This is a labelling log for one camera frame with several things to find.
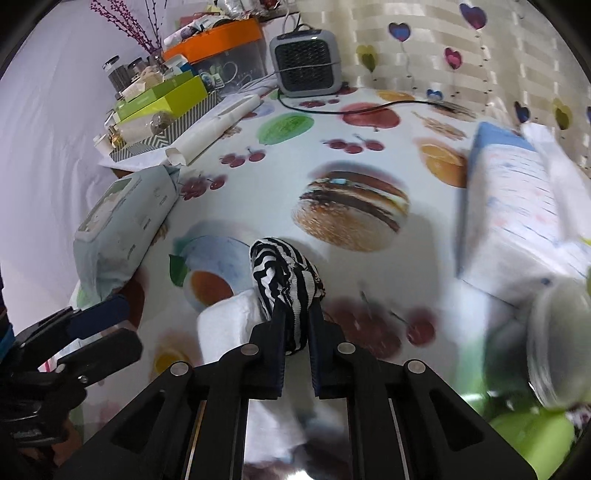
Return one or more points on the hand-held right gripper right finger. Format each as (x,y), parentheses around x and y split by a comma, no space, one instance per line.
(316,364)

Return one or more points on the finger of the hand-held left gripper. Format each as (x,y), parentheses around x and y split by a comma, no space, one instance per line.
(106,350)
(99,314)

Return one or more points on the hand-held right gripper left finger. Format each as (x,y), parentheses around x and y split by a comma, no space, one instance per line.
(276,364)

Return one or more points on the small zebra pattern sock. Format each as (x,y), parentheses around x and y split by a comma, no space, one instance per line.
(281,277)

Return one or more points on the white soft tissue pack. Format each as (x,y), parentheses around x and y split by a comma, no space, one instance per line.
(508,217)

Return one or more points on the white fluffy towel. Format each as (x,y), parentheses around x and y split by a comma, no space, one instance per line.
(226,323)

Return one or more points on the blue cloth band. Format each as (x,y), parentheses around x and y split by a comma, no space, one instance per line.
(3,337)

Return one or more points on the light blue wet wipes pack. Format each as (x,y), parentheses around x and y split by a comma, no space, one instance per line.
(124,221)

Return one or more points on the small gold bottle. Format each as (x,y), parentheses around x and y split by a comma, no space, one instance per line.
(115,136)

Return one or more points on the grey chevron tray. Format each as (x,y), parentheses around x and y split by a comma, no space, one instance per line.
(184,122)

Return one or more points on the white rolled tube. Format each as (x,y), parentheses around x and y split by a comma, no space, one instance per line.
(212,129)

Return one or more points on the green lidded jar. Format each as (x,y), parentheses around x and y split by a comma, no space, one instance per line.
(531,438)

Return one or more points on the lime green box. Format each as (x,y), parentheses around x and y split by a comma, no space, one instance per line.
(184,97)

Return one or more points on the tall glass storage jar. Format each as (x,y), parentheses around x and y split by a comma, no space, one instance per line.
(115,76)

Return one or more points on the clear glass jar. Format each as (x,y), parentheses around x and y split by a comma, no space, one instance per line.
(558,341)

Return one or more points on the short glass storage jar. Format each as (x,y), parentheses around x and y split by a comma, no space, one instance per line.
(136,69)

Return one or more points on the grey desktop heater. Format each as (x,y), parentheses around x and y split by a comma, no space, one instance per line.
(304,64)

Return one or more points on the orange lidded clear container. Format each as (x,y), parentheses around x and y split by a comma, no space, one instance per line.
(217,37)

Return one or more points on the pile of packets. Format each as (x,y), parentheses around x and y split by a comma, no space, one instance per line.
(207,21)

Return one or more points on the heart print curtain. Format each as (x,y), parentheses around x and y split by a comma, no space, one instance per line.
(508,46)

